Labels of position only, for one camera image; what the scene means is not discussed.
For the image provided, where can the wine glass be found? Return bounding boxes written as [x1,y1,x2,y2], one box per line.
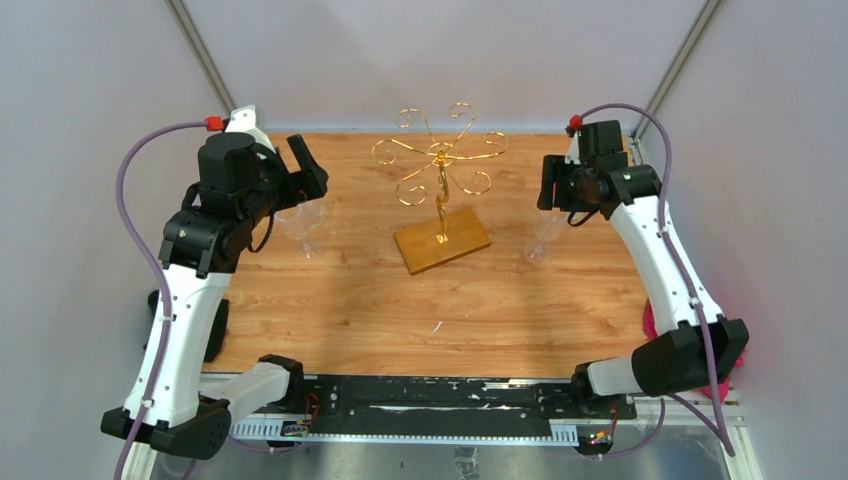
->
[274,202,320,259]
[303,198,325,228]
[523,209,566,264]

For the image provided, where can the gold wire glass rack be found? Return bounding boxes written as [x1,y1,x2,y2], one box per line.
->
[371,102,510,222]

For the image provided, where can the wooden rack base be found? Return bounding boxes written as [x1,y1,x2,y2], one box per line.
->
[394,207,491,275]

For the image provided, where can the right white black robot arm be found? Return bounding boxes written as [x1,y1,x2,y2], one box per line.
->
[537,116,749,418]

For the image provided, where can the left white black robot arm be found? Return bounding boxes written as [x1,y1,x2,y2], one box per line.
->
[101,132,328,460]

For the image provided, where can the pink cloth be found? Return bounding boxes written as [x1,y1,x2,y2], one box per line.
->
[642,299,746,402]

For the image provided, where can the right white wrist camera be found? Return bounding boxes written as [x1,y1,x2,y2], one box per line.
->
[565,127,581,164]

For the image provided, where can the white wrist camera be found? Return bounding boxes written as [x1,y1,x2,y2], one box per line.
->
[565,127,581,164]
[224,105,277,151]

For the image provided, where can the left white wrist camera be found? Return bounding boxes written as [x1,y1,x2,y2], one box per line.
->
[224,105,277,151]

